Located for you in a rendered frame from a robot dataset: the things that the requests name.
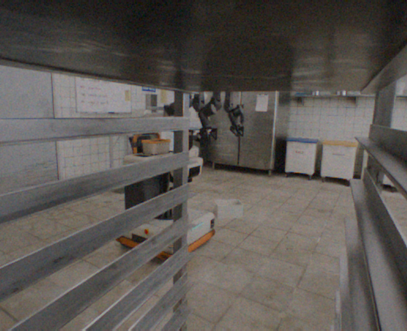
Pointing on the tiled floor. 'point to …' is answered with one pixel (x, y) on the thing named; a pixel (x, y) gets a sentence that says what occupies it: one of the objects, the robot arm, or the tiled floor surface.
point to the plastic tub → (228, 209)
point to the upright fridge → (252, 132)
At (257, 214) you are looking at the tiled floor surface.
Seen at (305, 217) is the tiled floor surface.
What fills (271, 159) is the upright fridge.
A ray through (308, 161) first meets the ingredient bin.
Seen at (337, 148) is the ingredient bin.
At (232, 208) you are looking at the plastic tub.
